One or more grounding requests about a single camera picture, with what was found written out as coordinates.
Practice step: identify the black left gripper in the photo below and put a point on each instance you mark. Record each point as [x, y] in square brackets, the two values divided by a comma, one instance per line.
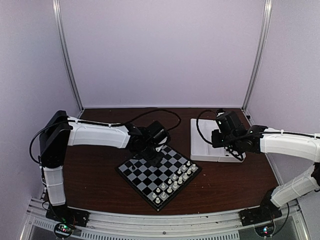
[154, 162]

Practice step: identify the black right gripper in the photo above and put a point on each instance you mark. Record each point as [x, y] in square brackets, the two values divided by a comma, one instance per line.
[216, 142]

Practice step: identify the white plastic divided tray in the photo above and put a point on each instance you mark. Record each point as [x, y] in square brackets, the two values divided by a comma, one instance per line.
[203, 151]

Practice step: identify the black white chessboard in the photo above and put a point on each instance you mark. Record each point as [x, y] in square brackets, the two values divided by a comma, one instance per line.
[141, 179]

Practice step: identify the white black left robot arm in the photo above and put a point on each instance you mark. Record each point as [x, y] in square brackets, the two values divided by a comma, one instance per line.
[63, 131]

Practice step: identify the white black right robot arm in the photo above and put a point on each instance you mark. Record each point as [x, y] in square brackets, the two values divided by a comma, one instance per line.
[262, 139]

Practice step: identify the white chess piece row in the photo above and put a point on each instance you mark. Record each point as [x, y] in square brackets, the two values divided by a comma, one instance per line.
[172, 183]

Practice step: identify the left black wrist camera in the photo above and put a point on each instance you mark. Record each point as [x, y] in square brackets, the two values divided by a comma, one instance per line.
[157, 134]

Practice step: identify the right aluminium frame post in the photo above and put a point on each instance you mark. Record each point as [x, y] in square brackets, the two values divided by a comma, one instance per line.
[264, 30]

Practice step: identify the aluminium frame post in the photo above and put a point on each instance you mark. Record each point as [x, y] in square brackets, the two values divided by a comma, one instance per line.
[264, 30]
[65, 53]

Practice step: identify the left aluminium frame post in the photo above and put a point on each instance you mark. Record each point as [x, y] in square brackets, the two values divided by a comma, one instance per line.
[65, 53]

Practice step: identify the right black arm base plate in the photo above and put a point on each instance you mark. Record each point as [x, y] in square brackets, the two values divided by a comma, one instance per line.
[266, 211]

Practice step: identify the front aluminium rail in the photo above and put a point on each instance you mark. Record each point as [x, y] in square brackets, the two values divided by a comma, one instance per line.
[225, 225]

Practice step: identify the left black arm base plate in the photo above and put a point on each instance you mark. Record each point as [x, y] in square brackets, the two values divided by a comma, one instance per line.
[69, 216]

